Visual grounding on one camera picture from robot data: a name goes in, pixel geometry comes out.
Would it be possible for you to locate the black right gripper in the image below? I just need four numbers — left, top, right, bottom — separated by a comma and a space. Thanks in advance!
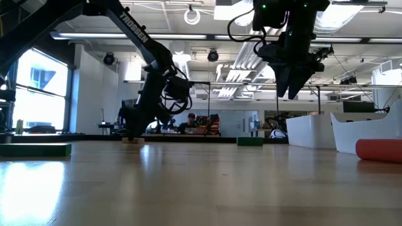
256, 30, 334, 101

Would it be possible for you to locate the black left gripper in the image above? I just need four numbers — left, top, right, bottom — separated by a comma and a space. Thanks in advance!
117, 70, 177, 141

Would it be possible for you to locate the wooden block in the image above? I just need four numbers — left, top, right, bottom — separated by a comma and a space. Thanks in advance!
121, 137, 146, 145

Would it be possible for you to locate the long green block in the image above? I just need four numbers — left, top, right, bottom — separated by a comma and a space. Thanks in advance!
0, 143, 72, 158
236, 136, 264, 147

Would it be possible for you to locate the red rectangular block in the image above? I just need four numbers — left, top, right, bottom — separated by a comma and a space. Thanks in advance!
355, 138, 402, 164

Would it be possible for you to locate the black computer monitor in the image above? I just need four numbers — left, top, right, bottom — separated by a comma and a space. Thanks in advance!
121, 97, 141, 110

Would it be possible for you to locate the dark office desk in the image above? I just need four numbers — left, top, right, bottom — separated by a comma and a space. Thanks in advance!
97, 122, 126, 135

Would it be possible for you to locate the person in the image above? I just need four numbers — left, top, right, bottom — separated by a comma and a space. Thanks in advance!
176, 112, 204, 135

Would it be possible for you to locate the white plastic bin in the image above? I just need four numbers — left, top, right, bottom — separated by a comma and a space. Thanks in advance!
329, 99, 402, 155
285, 113, 337, 150

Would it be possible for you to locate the white round helmet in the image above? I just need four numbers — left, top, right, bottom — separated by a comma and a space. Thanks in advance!
269, 128, 288, 139

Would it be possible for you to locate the black wide monitor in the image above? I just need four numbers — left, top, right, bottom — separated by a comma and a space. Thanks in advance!
342, 100, 377, 113

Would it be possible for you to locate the black background robot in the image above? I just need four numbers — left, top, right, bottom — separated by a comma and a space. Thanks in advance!
204, 113, 222, 136

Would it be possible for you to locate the large window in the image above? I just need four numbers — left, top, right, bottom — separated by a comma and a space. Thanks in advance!
0, 46, 72, 132

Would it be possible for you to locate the black station frame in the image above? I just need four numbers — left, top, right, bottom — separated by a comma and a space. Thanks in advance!
124, 80, 246, 121
251, 82, 323, 116

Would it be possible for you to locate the black hanging camera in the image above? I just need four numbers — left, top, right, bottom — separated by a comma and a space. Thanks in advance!
315, 45, 335, 62

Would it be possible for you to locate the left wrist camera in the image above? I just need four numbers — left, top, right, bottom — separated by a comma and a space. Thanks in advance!
165, 75, 193, 104

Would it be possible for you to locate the black table frame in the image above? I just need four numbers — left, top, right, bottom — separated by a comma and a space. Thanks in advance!
0, 133, 290, 144

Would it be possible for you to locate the red wall sign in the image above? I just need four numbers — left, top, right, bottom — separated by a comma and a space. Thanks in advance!
195, 115, 220, 134

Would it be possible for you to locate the black ceiling camera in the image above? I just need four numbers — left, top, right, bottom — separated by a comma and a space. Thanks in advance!
207, 48, 220, 63
102, 52, 116, 66

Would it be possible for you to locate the silver ventilation duct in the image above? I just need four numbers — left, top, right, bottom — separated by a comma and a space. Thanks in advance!
309, 0, 367, 65

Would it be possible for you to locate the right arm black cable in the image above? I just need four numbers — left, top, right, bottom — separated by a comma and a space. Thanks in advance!
226, 8, 268, 56

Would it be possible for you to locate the white cable coil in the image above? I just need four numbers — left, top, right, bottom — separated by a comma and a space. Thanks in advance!
183, 4, 202, 26

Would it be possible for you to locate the black mounting bracket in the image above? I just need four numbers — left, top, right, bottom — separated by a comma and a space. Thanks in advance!
0, 89, 17, 103

